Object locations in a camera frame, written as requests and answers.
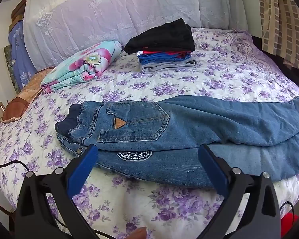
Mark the folded grey garment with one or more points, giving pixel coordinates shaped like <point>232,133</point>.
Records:
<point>164,67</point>

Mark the beige checked curtain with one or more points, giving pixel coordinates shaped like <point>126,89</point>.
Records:
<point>281,17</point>

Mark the blue printed hanging cloth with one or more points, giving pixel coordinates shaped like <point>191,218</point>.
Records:
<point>20,54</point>

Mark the white lace headboard cover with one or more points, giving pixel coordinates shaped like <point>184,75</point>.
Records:
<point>114,12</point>

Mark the purple floral bedspread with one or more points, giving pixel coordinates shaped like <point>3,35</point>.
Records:
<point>226,79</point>

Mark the brown quilted pillow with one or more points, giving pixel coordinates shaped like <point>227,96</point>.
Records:
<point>25,97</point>

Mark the folded red blue garment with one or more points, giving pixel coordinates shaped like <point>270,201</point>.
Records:
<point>162,56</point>

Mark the red cloth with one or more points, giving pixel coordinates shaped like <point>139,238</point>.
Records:
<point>289,225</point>

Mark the stack of folded clothes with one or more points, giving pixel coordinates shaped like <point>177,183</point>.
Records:
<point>164,38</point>

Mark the blue denim pants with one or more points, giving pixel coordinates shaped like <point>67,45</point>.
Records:
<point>189,122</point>

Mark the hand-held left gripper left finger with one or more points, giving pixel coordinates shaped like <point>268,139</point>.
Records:
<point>82,169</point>

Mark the mottled green panel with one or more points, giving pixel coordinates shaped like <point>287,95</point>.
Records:
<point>11,69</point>

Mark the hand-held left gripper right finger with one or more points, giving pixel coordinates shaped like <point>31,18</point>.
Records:
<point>213,169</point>

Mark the wooden chair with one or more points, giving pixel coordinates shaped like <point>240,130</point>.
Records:
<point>0,208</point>

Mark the folded teal pink floral quilt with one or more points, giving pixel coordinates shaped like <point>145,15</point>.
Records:
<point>84,64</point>

